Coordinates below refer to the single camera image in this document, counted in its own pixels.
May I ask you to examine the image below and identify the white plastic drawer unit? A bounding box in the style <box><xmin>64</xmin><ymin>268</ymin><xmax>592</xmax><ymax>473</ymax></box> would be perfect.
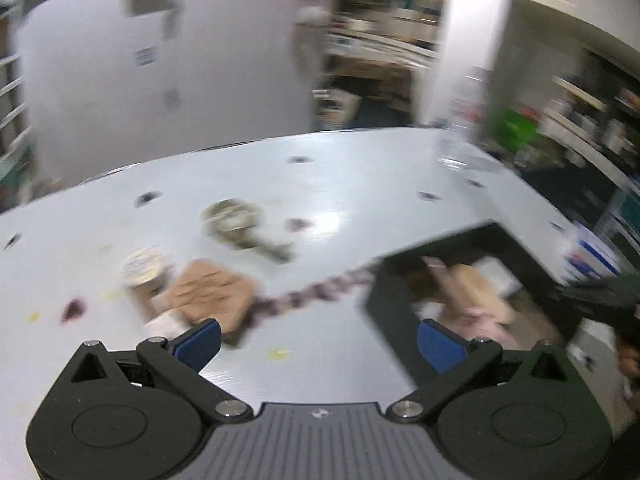
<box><xmin>0</xmin><ymin>50</ymin><xmax>33</xmax><ymax>181</ymax></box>

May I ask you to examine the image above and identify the blue white tissue packet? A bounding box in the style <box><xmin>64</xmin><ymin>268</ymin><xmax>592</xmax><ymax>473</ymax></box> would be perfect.
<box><xmin>562</xmin><ymin>222</ymin><xmax>623</xmax><ymax>283</ymax></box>

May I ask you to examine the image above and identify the green bag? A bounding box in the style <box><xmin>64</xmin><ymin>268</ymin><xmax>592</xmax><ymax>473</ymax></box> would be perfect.
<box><xmin>492</xmin><ymin>107</ymin><xmax>538</xmax><ymax>153</ymax></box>

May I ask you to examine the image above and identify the person's right hand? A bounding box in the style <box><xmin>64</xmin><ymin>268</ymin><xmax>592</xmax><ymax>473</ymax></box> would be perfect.
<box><xmin>617</xmin><ymin>339</ymin><xmax>640</xmax><ymax>380</ymax></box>

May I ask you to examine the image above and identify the clear water bottle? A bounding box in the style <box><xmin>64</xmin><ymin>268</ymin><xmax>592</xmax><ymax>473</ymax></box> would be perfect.
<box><xmin>437</xmin><ymin>110</ymin><xmax>481</xmax><ymax>171</ymax></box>

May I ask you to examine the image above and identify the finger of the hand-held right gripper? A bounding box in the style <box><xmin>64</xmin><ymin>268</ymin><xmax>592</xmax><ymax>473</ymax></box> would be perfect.
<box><xmin>549</xmin><ymin>275</ymin><xmax>640</xmax><ymax>322</ymax></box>

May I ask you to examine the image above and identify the round white lid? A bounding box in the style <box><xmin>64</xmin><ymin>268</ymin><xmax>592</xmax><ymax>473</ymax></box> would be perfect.
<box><xmin>122</xmin><ymin>246</ymin><xmax>168</xmax><ymax>286</ymax></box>

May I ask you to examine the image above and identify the mottled dark bead string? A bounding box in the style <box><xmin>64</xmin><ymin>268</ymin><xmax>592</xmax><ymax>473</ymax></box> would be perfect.
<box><xmin>222</xmin><ymin>265</ymin><xmax>381</xmax><ymax>351</ymax></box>

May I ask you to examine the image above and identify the white small box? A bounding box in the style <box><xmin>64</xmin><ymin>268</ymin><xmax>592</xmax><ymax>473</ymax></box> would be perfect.
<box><xmin>472</xmin><ymin>256</ymin><xmax>526</xmax><ymax>293</ymax></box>

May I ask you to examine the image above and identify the black box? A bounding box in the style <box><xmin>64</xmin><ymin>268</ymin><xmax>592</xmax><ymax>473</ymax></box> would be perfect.
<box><xmin>364</xmin><ymin>221</ymin><xmax>583</xmax><ymax>393</ymax></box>

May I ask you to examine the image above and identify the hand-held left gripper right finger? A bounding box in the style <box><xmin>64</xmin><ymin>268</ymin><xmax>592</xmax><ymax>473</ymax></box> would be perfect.
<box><xmin>387</xmin><ymin>317</ymin><xmax>583</xmax><ymax>422</ymax></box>

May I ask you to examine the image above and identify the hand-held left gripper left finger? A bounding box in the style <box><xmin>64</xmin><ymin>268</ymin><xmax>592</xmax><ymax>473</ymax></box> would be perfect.
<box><xmin>55</xmin><ymin>317</ymin><xmax>253</xmax><ymax>422</ymax></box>

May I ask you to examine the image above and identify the beige paper liner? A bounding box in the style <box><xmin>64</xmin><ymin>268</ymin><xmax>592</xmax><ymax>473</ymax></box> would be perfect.
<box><xmin>517</xmin><ymin>290</ymin><xmax>566</xmax><ymax>343</ymax></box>

